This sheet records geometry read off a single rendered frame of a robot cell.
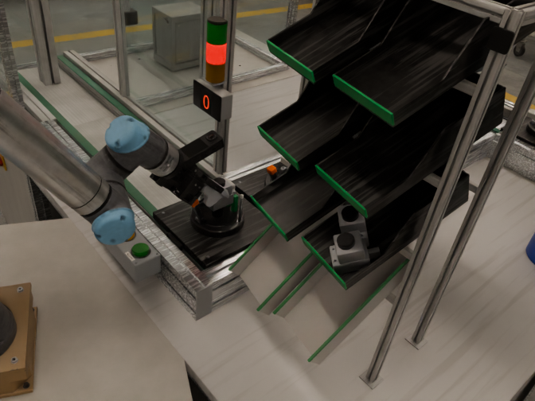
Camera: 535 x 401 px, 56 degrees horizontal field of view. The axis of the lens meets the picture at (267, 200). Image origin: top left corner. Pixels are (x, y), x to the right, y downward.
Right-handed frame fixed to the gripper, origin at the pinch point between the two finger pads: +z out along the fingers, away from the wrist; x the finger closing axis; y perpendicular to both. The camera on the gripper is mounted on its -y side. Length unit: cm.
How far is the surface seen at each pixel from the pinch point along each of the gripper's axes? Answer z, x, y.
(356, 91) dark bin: -39, 41, -25
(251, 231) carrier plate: 10.0, 8.7, 4.4
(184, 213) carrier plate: 3.1, -6.8, 11.6
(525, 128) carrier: 97, 22, -86
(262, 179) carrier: 22.2, -7.5, -8.4
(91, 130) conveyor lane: 8, -66, 14
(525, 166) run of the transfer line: 93, 31, -72
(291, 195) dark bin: -12.0, 25.5, -8.6
